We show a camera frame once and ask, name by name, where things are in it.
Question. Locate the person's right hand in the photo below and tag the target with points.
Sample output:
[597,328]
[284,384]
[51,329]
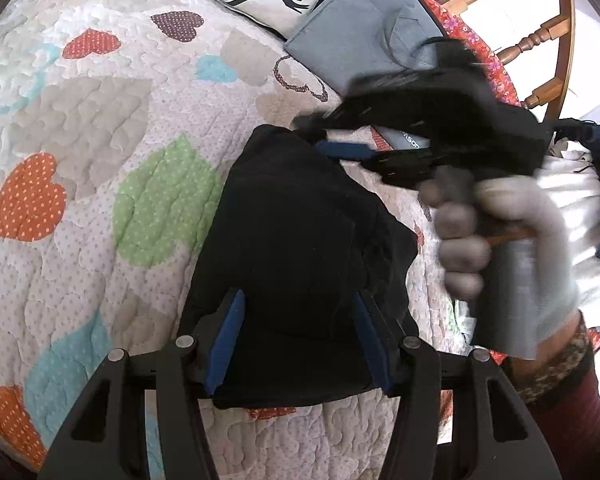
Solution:
[525,220]

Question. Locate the black pants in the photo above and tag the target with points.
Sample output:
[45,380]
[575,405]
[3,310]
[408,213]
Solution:
[300,240]

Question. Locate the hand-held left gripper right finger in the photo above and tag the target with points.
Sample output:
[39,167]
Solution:
[372,347]

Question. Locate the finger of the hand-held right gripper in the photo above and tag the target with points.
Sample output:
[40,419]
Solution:
[347,149]
[370,115]

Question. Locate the person's right forearm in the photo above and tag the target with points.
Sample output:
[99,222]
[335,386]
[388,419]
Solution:
[560,390]

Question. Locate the red floral pillow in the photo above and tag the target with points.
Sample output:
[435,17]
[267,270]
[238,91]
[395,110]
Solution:
[475,55]

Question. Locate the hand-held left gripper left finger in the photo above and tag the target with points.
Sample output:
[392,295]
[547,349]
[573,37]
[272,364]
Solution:
[225,342]

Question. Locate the white fleece blanket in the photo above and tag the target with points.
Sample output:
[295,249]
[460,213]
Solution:
[575,220]

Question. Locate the heart-pattern quilt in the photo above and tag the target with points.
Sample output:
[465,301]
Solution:
[105,185]

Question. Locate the grey laptop bag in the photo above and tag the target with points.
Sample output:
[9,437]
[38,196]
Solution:
[360,25]

